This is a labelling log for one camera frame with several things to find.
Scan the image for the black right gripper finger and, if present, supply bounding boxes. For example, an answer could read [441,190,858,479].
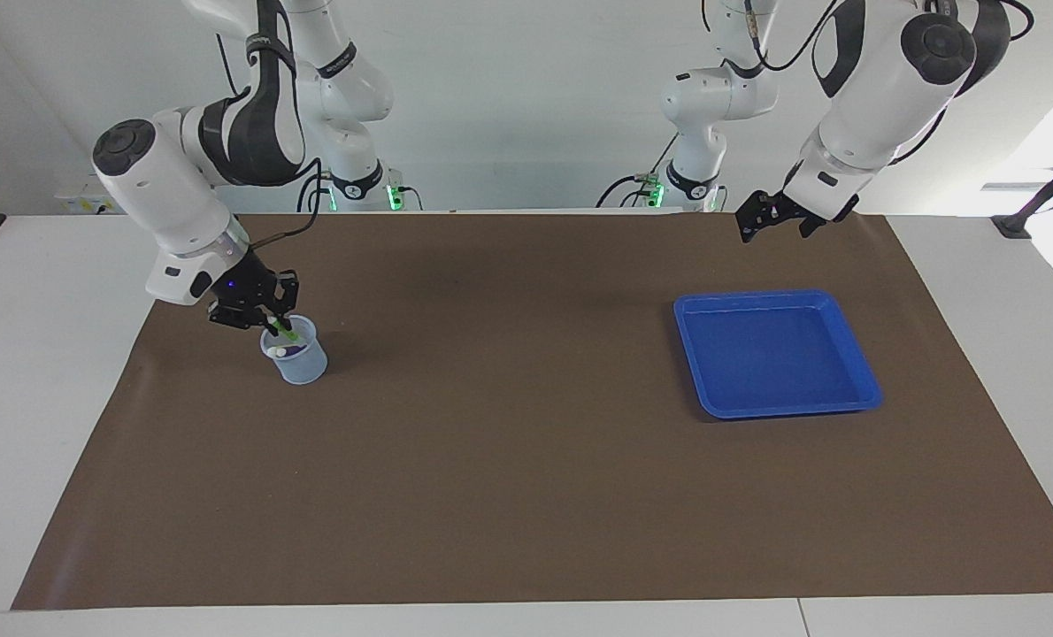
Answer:
[273,269,301,319]
[207,304,281,336]

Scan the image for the black left base cable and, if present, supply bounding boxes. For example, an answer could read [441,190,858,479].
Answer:
[595,133,680,210]

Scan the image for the black clamp stand with pole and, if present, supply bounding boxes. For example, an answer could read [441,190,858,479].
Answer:
[990,142,1053,241]

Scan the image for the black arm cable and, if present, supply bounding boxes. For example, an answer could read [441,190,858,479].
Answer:
[250,157,325,250]
[746,0,853,72]

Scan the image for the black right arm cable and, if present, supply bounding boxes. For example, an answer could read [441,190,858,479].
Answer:
[250,157,325,250]

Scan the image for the white wall socket box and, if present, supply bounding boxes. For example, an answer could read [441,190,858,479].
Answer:
[56,173,129,216]

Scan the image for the blue plastic tray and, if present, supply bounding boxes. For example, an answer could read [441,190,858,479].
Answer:
[673,289,884,420]

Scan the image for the translucent plastic cup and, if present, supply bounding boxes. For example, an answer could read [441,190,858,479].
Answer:
[259,315,328,387]

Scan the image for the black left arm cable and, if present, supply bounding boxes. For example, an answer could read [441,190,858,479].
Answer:
[746,0,853,72]

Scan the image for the black base cable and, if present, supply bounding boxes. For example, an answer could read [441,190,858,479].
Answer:
[595,133,680,210]
[296,164,337,214]

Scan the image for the black right base cable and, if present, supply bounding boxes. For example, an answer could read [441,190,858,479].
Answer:
[296,164,337,214]

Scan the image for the brown table mat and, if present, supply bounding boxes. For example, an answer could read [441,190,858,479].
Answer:
[11,211,1053,611]

